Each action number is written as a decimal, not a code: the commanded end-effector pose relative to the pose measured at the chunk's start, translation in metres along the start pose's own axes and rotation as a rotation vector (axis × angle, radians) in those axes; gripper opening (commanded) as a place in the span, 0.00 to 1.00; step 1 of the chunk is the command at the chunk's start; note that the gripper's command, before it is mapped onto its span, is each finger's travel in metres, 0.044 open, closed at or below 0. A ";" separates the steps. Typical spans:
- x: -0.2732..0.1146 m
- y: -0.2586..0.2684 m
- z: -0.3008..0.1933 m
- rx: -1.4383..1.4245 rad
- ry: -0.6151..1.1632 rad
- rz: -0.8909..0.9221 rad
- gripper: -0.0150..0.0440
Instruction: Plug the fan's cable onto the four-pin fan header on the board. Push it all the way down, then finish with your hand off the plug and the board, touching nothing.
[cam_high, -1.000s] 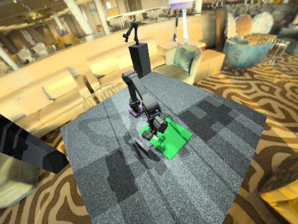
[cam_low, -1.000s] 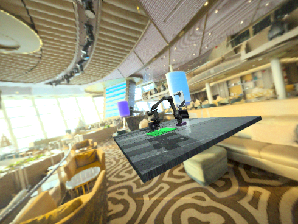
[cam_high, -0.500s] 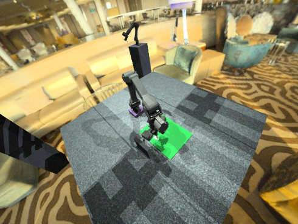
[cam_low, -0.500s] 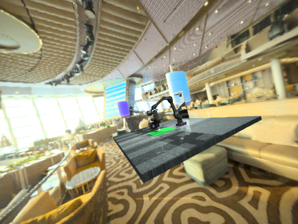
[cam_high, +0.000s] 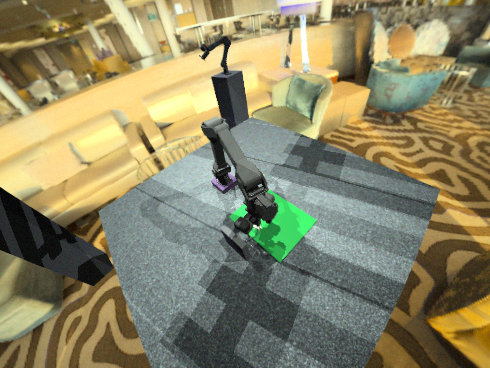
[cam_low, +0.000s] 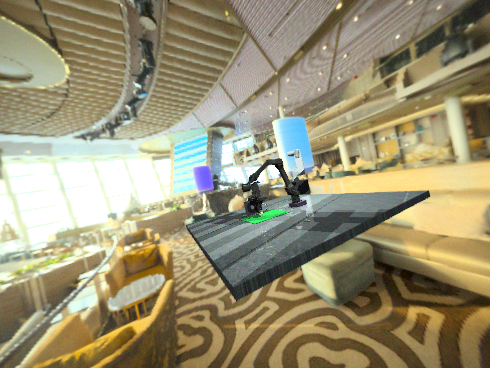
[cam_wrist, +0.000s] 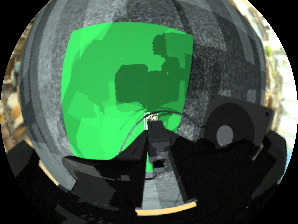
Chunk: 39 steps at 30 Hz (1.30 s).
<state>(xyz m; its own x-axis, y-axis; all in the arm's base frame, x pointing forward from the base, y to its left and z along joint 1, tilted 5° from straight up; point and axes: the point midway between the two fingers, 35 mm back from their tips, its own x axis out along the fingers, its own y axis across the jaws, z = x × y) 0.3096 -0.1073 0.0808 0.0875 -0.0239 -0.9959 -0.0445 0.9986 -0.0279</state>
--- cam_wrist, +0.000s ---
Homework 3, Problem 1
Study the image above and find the green circuit board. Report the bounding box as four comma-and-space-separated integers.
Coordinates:
61, 22, 194, 160

